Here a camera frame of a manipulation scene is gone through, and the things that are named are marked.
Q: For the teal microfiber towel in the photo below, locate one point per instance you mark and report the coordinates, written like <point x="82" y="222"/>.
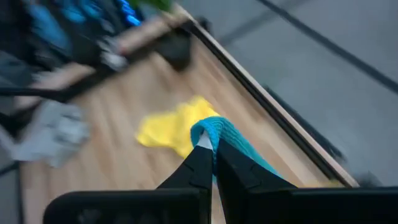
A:
<point x="224" y="127"/>

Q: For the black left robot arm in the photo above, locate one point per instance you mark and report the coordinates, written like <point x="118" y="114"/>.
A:
<point x="84" y="46"/>

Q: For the green leafy plant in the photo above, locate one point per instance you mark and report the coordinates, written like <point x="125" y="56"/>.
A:
<point x="155" y="3"/>

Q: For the yellow microfiber towel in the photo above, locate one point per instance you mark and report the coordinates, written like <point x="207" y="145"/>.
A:
<point x="168" y="130"/>

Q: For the grey microfiber towel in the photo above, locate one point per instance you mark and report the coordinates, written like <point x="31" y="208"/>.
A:
<point x="53" y="133"/>

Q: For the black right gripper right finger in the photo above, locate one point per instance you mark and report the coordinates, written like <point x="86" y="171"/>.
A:
<point x="236" y="174"/>

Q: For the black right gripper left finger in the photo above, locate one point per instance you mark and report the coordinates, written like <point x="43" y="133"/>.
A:
<point x="199" y="174"/>

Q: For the black plant pot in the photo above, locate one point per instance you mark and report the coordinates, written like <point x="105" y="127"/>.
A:
<point x="175" y="49"/>

